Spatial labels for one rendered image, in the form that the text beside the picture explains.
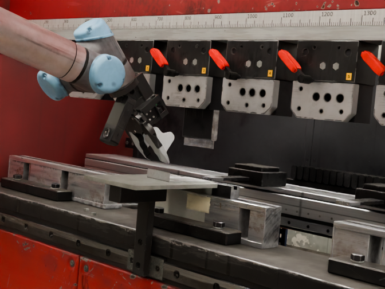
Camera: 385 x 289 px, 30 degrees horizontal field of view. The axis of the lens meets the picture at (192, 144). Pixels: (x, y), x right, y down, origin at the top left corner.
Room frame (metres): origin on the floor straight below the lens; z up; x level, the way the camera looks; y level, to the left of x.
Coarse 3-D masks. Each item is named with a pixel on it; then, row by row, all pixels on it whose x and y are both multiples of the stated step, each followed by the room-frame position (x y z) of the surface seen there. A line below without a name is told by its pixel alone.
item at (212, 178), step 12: (240, 168) 1.94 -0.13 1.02; (252, 168) 1.91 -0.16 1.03; (264, 168) 1.90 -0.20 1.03; (276, 168) 1.94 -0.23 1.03; (216, 180) 1.81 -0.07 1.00; (228, 180) 1.84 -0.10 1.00; (240, 180) 1.88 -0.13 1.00; (252, 180) 1.90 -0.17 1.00; (264, 180) 1.88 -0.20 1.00; (276, 180) 1.92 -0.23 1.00
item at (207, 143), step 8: (184, 112) 1.81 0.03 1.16; (192, 112) 1.79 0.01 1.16; (200, 112) 1.78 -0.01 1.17; (208, 112) 1.76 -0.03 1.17; (216, 112) 1.75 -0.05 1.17; (184, 120) 1.81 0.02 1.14; (192, 120) 1.79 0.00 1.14; (200, 120) 1.77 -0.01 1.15; (208, 120) 1.76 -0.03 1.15; (216, 120) 1.75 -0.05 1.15; (184, 128) 1.81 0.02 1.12; (192, 128) 1.79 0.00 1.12; (200, 128) 1.77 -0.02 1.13; (208, 128) 1.75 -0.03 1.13; (216, 128) 1.76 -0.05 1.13; (184, 136) 1.81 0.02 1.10; (192, 136) 1.79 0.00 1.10; (200, 136) 1.77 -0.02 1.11; (208, 136) 1.75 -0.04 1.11; (216, 136) 1.76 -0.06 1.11; (184, 144) 1.82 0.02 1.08; (192, 144) 1.80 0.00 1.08; (200, 144) 1.78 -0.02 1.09; (208, 144) 1.76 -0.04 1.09
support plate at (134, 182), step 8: (88, 176) 1.63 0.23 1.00; (96, 176) 1.64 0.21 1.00; (104, 176) 1.65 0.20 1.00; (112, 176) 1.67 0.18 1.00; (120, 176) 1.69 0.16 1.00; (128, 176) 1.70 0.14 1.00; (136, 176) 1.72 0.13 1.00; (144, 176) 1.74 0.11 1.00; (176, 176) 1.81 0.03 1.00; (112, 184) 1.57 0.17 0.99; (120, 184) 1.56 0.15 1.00; (128, 184) 1.54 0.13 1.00; (136, 184) 1.55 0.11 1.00; (144, 184) 1.56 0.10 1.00; (152, 184) 1.58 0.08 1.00; (160, 184) 1.59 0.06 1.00; (168, 184) 1.61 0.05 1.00; (176, 184) 1.62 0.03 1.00; (184, 184) 1.64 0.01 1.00; (192, 184) 1.65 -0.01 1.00; (200, 184) 1.67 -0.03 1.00; (208, 184) 1.69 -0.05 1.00; (216, 184) 1.71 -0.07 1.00
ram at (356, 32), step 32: (32, 0) 2.25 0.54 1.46; (64, 0) 2.14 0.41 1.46; (96, 0) 2.03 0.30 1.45; (128, 0) 1.94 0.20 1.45; (160, 0) 1.85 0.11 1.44; (192, 0) 1.78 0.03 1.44; (224, 0) 1.70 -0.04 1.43; (256, 0) 1.64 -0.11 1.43; (288, 0) 1.58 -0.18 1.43; (320, 0) 1.52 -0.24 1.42; (352, 0) 1.47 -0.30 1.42; (384, 0) 1.42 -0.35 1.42; (64, 32) 2.13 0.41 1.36; (128, 32) 1.93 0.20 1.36; (160, 32) 1.85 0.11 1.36; (192, 32) 1.77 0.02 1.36; (224, 32) 1.70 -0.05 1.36; (256, 32) 1.63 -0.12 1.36; (288, 32) 1.57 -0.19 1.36; (320, 32) 1.51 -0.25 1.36; (352, 32) 1.46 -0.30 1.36; (384, 32) 1.41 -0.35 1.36
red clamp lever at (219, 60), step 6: (210, 54) 1.67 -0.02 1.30; (216, 54) 1.66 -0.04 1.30; (216, 60) 1.65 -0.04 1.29; (222, 60) 1.65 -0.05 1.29; (222, 66) 1.64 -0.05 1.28; (228, 66) 1.65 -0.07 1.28; (228, 72) 1.62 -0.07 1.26; (234, 72) 1.63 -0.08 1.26; (228, 78) 1.62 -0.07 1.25; (234, 78) 1.63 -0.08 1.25
